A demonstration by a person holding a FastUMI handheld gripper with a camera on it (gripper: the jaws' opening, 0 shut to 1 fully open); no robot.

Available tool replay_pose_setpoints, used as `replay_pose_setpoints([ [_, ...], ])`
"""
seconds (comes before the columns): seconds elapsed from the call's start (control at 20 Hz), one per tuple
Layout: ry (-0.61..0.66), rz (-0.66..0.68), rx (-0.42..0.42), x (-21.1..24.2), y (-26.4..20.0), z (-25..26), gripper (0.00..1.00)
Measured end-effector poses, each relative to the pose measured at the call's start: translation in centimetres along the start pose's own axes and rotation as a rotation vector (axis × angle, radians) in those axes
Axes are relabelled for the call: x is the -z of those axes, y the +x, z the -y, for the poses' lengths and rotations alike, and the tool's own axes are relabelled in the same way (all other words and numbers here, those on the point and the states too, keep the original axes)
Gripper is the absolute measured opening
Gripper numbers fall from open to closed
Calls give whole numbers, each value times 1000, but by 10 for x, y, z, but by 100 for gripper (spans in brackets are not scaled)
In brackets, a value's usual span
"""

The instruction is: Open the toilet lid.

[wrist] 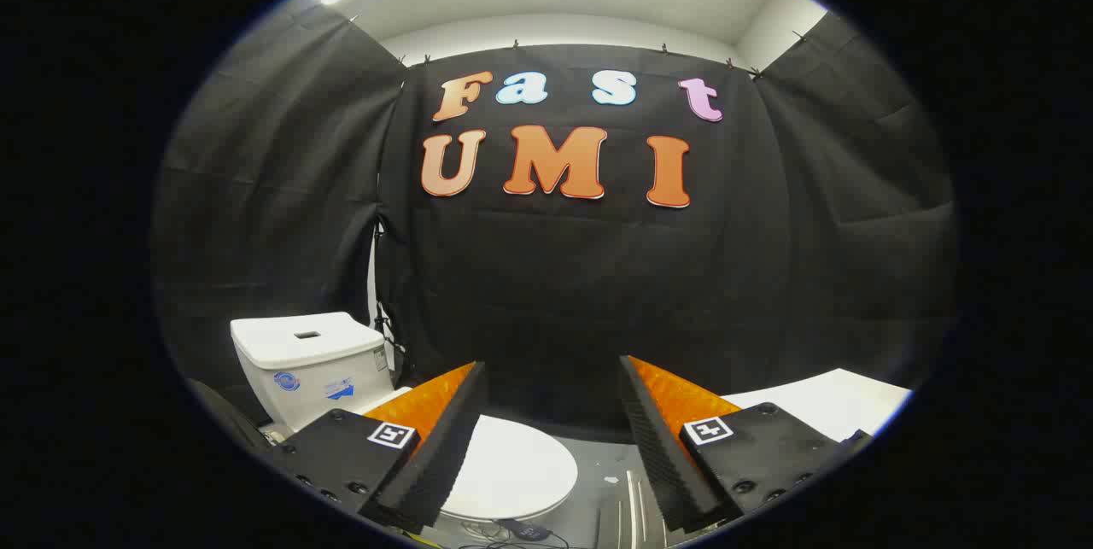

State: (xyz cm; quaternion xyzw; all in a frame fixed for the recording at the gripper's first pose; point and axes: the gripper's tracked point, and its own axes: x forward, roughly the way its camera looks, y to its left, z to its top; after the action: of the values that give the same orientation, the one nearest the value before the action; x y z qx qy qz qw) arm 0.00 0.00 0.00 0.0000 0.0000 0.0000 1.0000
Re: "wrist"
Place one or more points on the black backdrop cloth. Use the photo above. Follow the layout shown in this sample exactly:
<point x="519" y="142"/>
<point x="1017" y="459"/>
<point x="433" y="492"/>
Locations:
<point x="555" y="276"/>

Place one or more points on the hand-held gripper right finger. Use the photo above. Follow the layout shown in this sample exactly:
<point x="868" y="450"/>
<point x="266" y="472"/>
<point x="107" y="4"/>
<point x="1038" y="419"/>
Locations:
<point x="662" y="455"/>

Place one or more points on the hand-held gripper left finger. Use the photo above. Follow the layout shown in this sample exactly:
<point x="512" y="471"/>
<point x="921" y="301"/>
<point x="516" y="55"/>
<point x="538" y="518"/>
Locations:
<point x="444" y="455"/>

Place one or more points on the white drawer cabinet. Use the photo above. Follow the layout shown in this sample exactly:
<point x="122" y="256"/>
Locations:
<point x="837" y="404"/>

